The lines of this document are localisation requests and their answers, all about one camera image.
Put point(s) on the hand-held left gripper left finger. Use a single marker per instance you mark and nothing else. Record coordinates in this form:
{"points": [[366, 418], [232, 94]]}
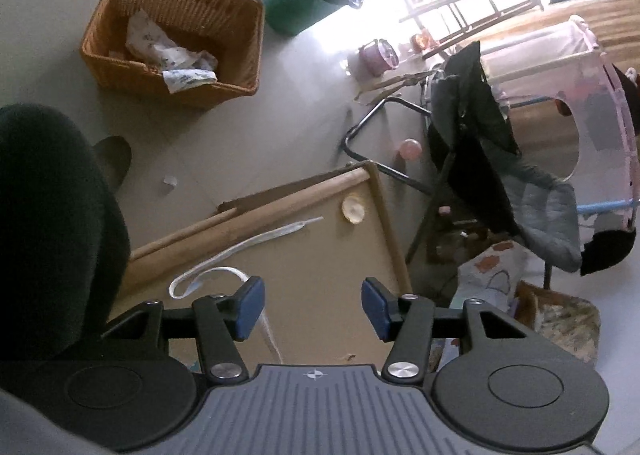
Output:
{"points": [[250, 307]]}

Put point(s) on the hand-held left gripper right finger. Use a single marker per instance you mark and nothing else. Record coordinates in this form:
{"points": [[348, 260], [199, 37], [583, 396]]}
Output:
{"points": [[375, 307]]}

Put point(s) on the white shoelace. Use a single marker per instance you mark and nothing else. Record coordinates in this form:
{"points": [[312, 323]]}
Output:
{"points": [[260, 237]]}

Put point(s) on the low wooden table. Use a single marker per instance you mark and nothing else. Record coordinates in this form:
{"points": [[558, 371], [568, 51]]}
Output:
{"points": [[310, 275]]}

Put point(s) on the round yellow disc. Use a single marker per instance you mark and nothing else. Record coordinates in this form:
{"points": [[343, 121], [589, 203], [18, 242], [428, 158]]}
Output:
{"points": [[352, 207]]}

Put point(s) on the white patchwork quilt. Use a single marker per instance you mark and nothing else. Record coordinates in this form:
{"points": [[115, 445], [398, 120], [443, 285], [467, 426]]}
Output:
{"points": [[492, 275]]}

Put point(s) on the white paper scrap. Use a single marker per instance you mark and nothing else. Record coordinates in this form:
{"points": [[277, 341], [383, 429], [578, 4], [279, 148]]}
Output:
{"points": [[170, 182]]}

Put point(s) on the pink ball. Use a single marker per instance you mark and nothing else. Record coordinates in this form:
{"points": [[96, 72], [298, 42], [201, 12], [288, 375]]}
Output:
{"points": [[409, 148]]}

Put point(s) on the floral sofa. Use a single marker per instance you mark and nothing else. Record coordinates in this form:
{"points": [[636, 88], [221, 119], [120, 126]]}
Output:
{"points": [[565, 325]]}

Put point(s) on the dark slipper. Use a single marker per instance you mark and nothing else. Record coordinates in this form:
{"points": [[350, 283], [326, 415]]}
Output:
{"points": [[115, 157]]}

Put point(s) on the grey black folding chair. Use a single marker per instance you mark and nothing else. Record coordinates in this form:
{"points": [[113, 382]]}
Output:
{"points": [[480, 135]]}

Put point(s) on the person's dark trouser leg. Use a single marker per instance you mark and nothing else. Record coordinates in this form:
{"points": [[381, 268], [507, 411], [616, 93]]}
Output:
{"points": [[50, 210]]}

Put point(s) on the black hanging cloth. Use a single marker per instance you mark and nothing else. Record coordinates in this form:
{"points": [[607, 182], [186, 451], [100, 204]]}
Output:
{"points": [[607, 250]]}

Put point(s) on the pink pot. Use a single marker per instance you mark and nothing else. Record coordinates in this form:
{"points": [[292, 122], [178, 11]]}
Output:
{"points": [[375, 57]]}

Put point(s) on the white printed cloth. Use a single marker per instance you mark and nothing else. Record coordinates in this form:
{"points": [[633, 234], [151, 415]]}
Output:
{"points": [[170, 55]]}

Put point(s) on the brown wicker basket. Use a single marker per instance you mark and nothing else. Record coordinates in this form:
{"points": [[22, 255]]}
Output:
{"points": [[120, 70]]}

